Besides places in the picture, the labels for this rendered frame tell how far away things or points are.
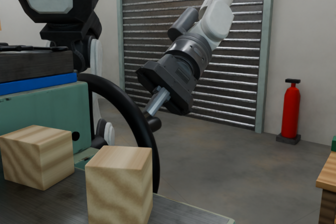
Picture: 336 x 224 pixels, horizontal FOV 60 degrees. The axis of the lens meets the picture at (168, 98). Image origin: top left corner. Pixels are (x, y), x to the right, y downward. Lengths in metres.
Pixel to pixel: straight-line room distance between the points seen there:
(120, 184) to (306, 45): 2.88
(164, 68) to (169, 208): 0.35
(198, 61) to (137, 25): 3.46
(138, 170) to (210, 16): 0.51
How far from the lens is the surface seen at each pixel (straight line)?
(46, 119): 0.36
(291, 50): 3.04
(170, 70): 0.54
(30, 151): 0.25
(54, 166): 0.26
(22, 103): 0.34
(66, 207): 0.23
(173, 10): 3.65
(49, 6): 0.90
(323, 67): 2.99
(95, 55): 1.00
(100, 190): 0.19
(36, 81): 0.35
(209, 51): 0.61
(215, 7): 0.67
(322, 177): 1.18
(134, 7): 4.08
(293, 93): 2.91
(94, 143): 0.53
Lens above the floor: 1.02
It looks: 13 degrees down
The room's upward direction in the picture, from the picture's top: straight up
